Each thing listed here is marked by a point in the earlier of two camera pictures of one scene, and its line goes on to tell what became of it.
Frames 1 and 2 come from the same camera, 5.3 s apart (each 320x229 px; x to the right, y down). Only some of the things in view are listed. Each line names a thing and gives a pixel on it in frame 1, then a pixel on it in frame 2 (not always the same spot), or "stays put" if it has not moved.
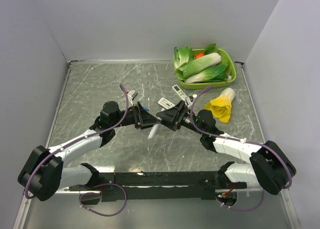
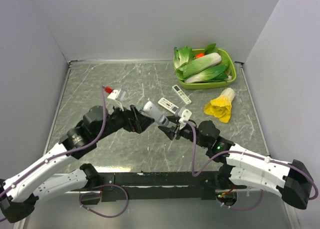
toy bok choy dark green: (216, 72) stays put
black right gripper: (175, 124) to (169, 131)
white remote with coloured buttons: (166, 103) stays put
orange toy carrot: (200, 55) stays put
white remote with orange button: (153, 130) to (159, 118)
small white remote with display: (178, 91) stays put
